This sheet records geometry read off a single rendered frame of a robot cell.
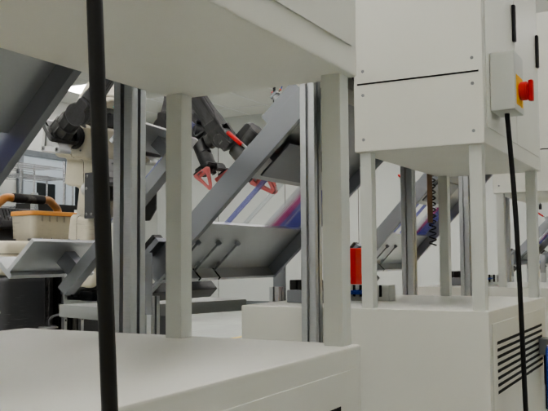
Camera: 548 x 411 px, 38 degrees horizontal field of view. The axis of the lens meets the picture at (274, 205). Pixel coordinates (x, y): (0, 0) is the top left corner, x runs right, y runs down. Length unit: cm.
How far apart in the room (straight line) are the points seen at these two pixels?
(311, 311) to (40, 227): 142
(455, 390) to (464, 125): 61
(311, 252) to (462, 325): 40
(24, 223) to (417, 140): 169
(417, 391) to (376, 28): 87
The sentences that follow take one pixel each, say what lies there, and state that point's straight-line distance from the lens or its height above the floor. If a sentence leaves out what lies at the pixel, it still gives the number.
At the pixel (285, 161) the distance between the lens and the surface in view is 217.
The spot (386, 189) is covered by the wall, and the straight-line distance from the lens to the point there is 1135.
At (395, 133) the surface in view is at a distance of 193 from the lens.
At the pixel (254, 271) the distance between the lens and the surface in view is 272.
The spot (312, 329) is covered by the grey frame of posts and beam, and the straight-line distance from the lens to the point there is 195.
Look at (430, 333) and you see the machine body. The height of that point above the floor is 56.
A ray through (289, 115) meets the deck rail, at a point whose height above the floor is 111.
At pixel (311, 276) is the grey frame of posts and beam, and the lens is 195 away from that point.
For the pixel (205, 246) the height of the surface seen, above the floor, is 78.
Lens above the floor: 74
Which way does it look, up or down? 4 degrees up
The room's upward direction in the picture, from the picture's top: straight up
